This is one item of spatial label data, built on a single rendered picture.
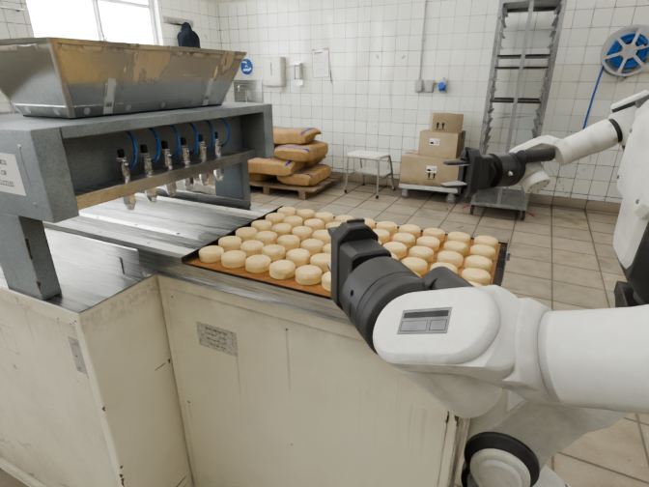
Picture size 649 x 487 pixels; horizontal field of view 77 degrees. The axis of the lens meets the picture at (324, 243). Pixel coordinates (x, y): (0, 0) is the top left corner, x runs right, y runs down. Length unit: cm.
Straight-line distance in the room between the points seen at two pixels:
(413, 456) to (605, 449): 115
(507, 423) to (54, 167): 96
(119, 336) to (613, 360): 89
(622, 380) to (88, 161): 92
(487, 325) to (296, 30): 533
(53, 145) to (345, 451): 81
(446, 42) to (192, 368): 430
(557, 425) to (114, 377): 90
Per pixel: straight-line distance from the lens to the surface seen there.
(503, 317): 32
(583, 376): 31
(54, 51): 90
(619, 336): 31
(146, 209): 145
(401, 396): 82
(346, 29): 523
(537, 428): 96
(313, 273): 75
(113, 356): 101
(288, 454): 108
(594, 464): 189
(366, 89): 511
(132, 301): 100
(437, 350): 32
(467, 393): 39
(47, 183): 84
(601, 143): 125
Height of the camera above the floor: 126
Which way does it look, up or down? 22 degrees down
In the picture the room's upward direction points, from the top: straight up
